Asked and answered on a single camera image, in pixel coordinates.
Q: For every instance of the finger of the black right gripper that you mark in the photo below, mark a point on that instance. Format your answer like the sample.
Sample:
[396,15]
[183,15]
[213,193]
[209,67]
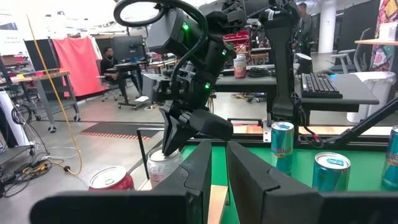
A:
[185,130]
[169,133]

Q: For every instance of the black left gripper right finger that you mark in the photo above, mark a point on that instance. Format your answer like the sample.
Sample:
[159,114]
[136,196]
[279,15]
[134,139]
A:
[248,180]

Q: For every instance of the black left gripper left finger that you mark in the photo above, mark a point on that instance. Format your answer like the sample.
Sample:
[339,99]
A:
[199,174]

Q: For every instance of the white silver soda can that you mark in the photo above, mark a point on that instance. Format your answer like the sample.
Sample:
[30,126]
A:
[161,171]

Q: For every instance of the red soda can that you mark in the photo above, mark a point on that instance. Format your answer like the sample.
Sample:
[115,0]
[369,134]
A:
[109,179]

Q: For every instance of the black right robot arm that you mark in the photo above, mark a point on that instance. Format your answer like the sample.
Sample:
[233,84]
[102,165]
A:
[280,62]

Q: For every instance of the grey desk tray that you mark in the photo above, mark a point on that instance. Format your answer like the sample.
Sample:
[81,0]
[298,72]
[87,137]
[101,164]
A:
[230,82]
[351,90]

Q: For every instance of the white paper sheet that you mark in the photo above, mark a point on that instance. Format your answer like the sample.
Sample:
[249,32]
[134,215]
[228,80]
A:
[142,99]

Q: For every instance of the blue silver Red Bull can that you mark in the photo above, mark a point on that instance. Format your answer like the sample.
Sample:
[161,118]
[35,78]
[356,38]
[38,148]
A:
[281,149]

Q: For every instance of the black floor mat orange stripes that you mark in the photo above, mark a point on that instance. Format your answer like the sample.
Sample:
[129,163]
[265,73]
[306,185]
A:
[124,129]

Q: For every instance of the pink drink can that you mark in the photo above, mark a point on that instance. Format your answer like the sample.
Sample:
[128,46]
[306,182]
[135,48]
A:
[240,67]

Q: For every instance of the green table mat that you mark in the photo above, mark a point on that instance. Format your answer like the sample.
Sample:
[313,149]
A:
[303,168]

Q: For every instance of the red storage bins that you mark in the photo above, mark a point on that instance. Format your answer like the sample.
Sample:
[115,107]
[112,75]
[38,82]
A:
[236,35]

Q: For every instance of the black rolling desk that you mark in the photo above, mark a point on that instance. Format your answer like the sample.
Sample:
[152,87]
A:
[130,66]

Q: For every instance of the green can right middle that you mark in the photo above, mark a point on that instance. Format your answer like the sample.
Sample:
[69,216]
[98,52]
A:
[331,174]

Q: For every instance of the green can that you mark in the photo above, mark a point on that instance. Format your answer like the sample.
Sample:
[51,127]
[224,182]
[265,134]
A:
[331,174]
[392,158]

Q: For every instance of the black computer monitor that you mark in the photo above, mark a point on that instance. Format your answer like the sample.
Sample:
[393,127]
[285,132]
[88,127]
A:
[127,46]

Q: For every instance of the person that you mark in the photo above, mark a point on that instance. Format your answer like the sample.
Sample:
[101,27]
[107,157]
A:
[304,28]
[109,65]

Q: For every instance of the black cylindrical speaker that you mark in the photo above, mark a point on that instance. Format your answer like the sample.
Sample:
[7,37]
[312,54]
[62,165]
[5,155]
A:
[303,62]

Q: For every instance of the red fabric backdrop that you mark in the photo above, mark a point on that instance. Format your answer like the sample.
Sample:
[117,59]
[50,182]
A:
[77,65]

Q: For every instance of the black backlit keyboard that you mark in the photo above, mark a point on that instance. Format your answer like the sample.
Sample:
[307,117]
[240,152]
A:
[317,85]

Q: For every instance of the black desk support beam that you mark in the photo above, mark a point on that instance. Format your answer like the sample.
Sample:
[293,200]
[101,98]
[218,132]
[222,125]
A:
[370,119]

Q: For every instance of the wooden workbench on casters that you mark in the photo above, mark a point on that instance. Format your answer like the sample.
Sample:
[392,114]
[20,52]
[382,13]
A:
[46,75]

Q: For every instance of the green can bottom right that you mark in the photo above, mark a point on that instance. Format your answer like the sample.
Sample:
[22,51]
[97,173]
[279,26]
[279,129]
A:
[392,158]

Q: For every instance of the white round pillar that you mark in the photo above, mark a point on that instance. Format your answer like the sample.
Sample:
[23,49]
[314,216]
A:
[326,26]

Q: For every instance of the black partition panel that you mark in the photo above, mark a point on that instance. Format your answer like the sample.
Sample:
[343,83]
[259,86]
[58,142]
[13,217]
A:
[357,25]
[40,56]

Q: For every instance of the grey office chair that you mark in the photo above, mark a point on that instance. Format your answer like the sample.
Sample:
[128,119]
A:
[345,57]

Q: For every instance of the white stand panel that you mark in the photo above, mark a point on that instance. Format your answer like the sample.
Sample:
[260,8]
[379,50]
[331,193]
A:
[14,124]

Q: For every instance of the white trash bin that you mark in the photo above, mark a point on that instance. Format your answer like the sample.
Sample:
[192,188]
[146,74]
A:
[379,93]

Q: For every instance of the white box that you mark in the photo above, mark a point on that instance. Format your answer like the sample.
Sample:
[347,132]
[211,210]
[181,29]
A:
[388,31]

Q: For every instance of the colourful patterned cloth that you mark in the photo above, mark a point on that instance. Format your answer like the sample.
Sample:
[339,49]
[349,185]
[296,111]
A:
[387,12]

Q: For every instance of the black shelf end frame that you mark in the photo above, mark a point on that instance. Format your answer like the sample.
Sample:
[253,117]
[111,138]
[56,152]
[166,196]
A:
[142,149]

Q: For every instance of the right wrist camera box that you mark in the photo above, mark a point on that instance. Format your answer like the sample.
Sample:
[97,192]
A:
[155,88]

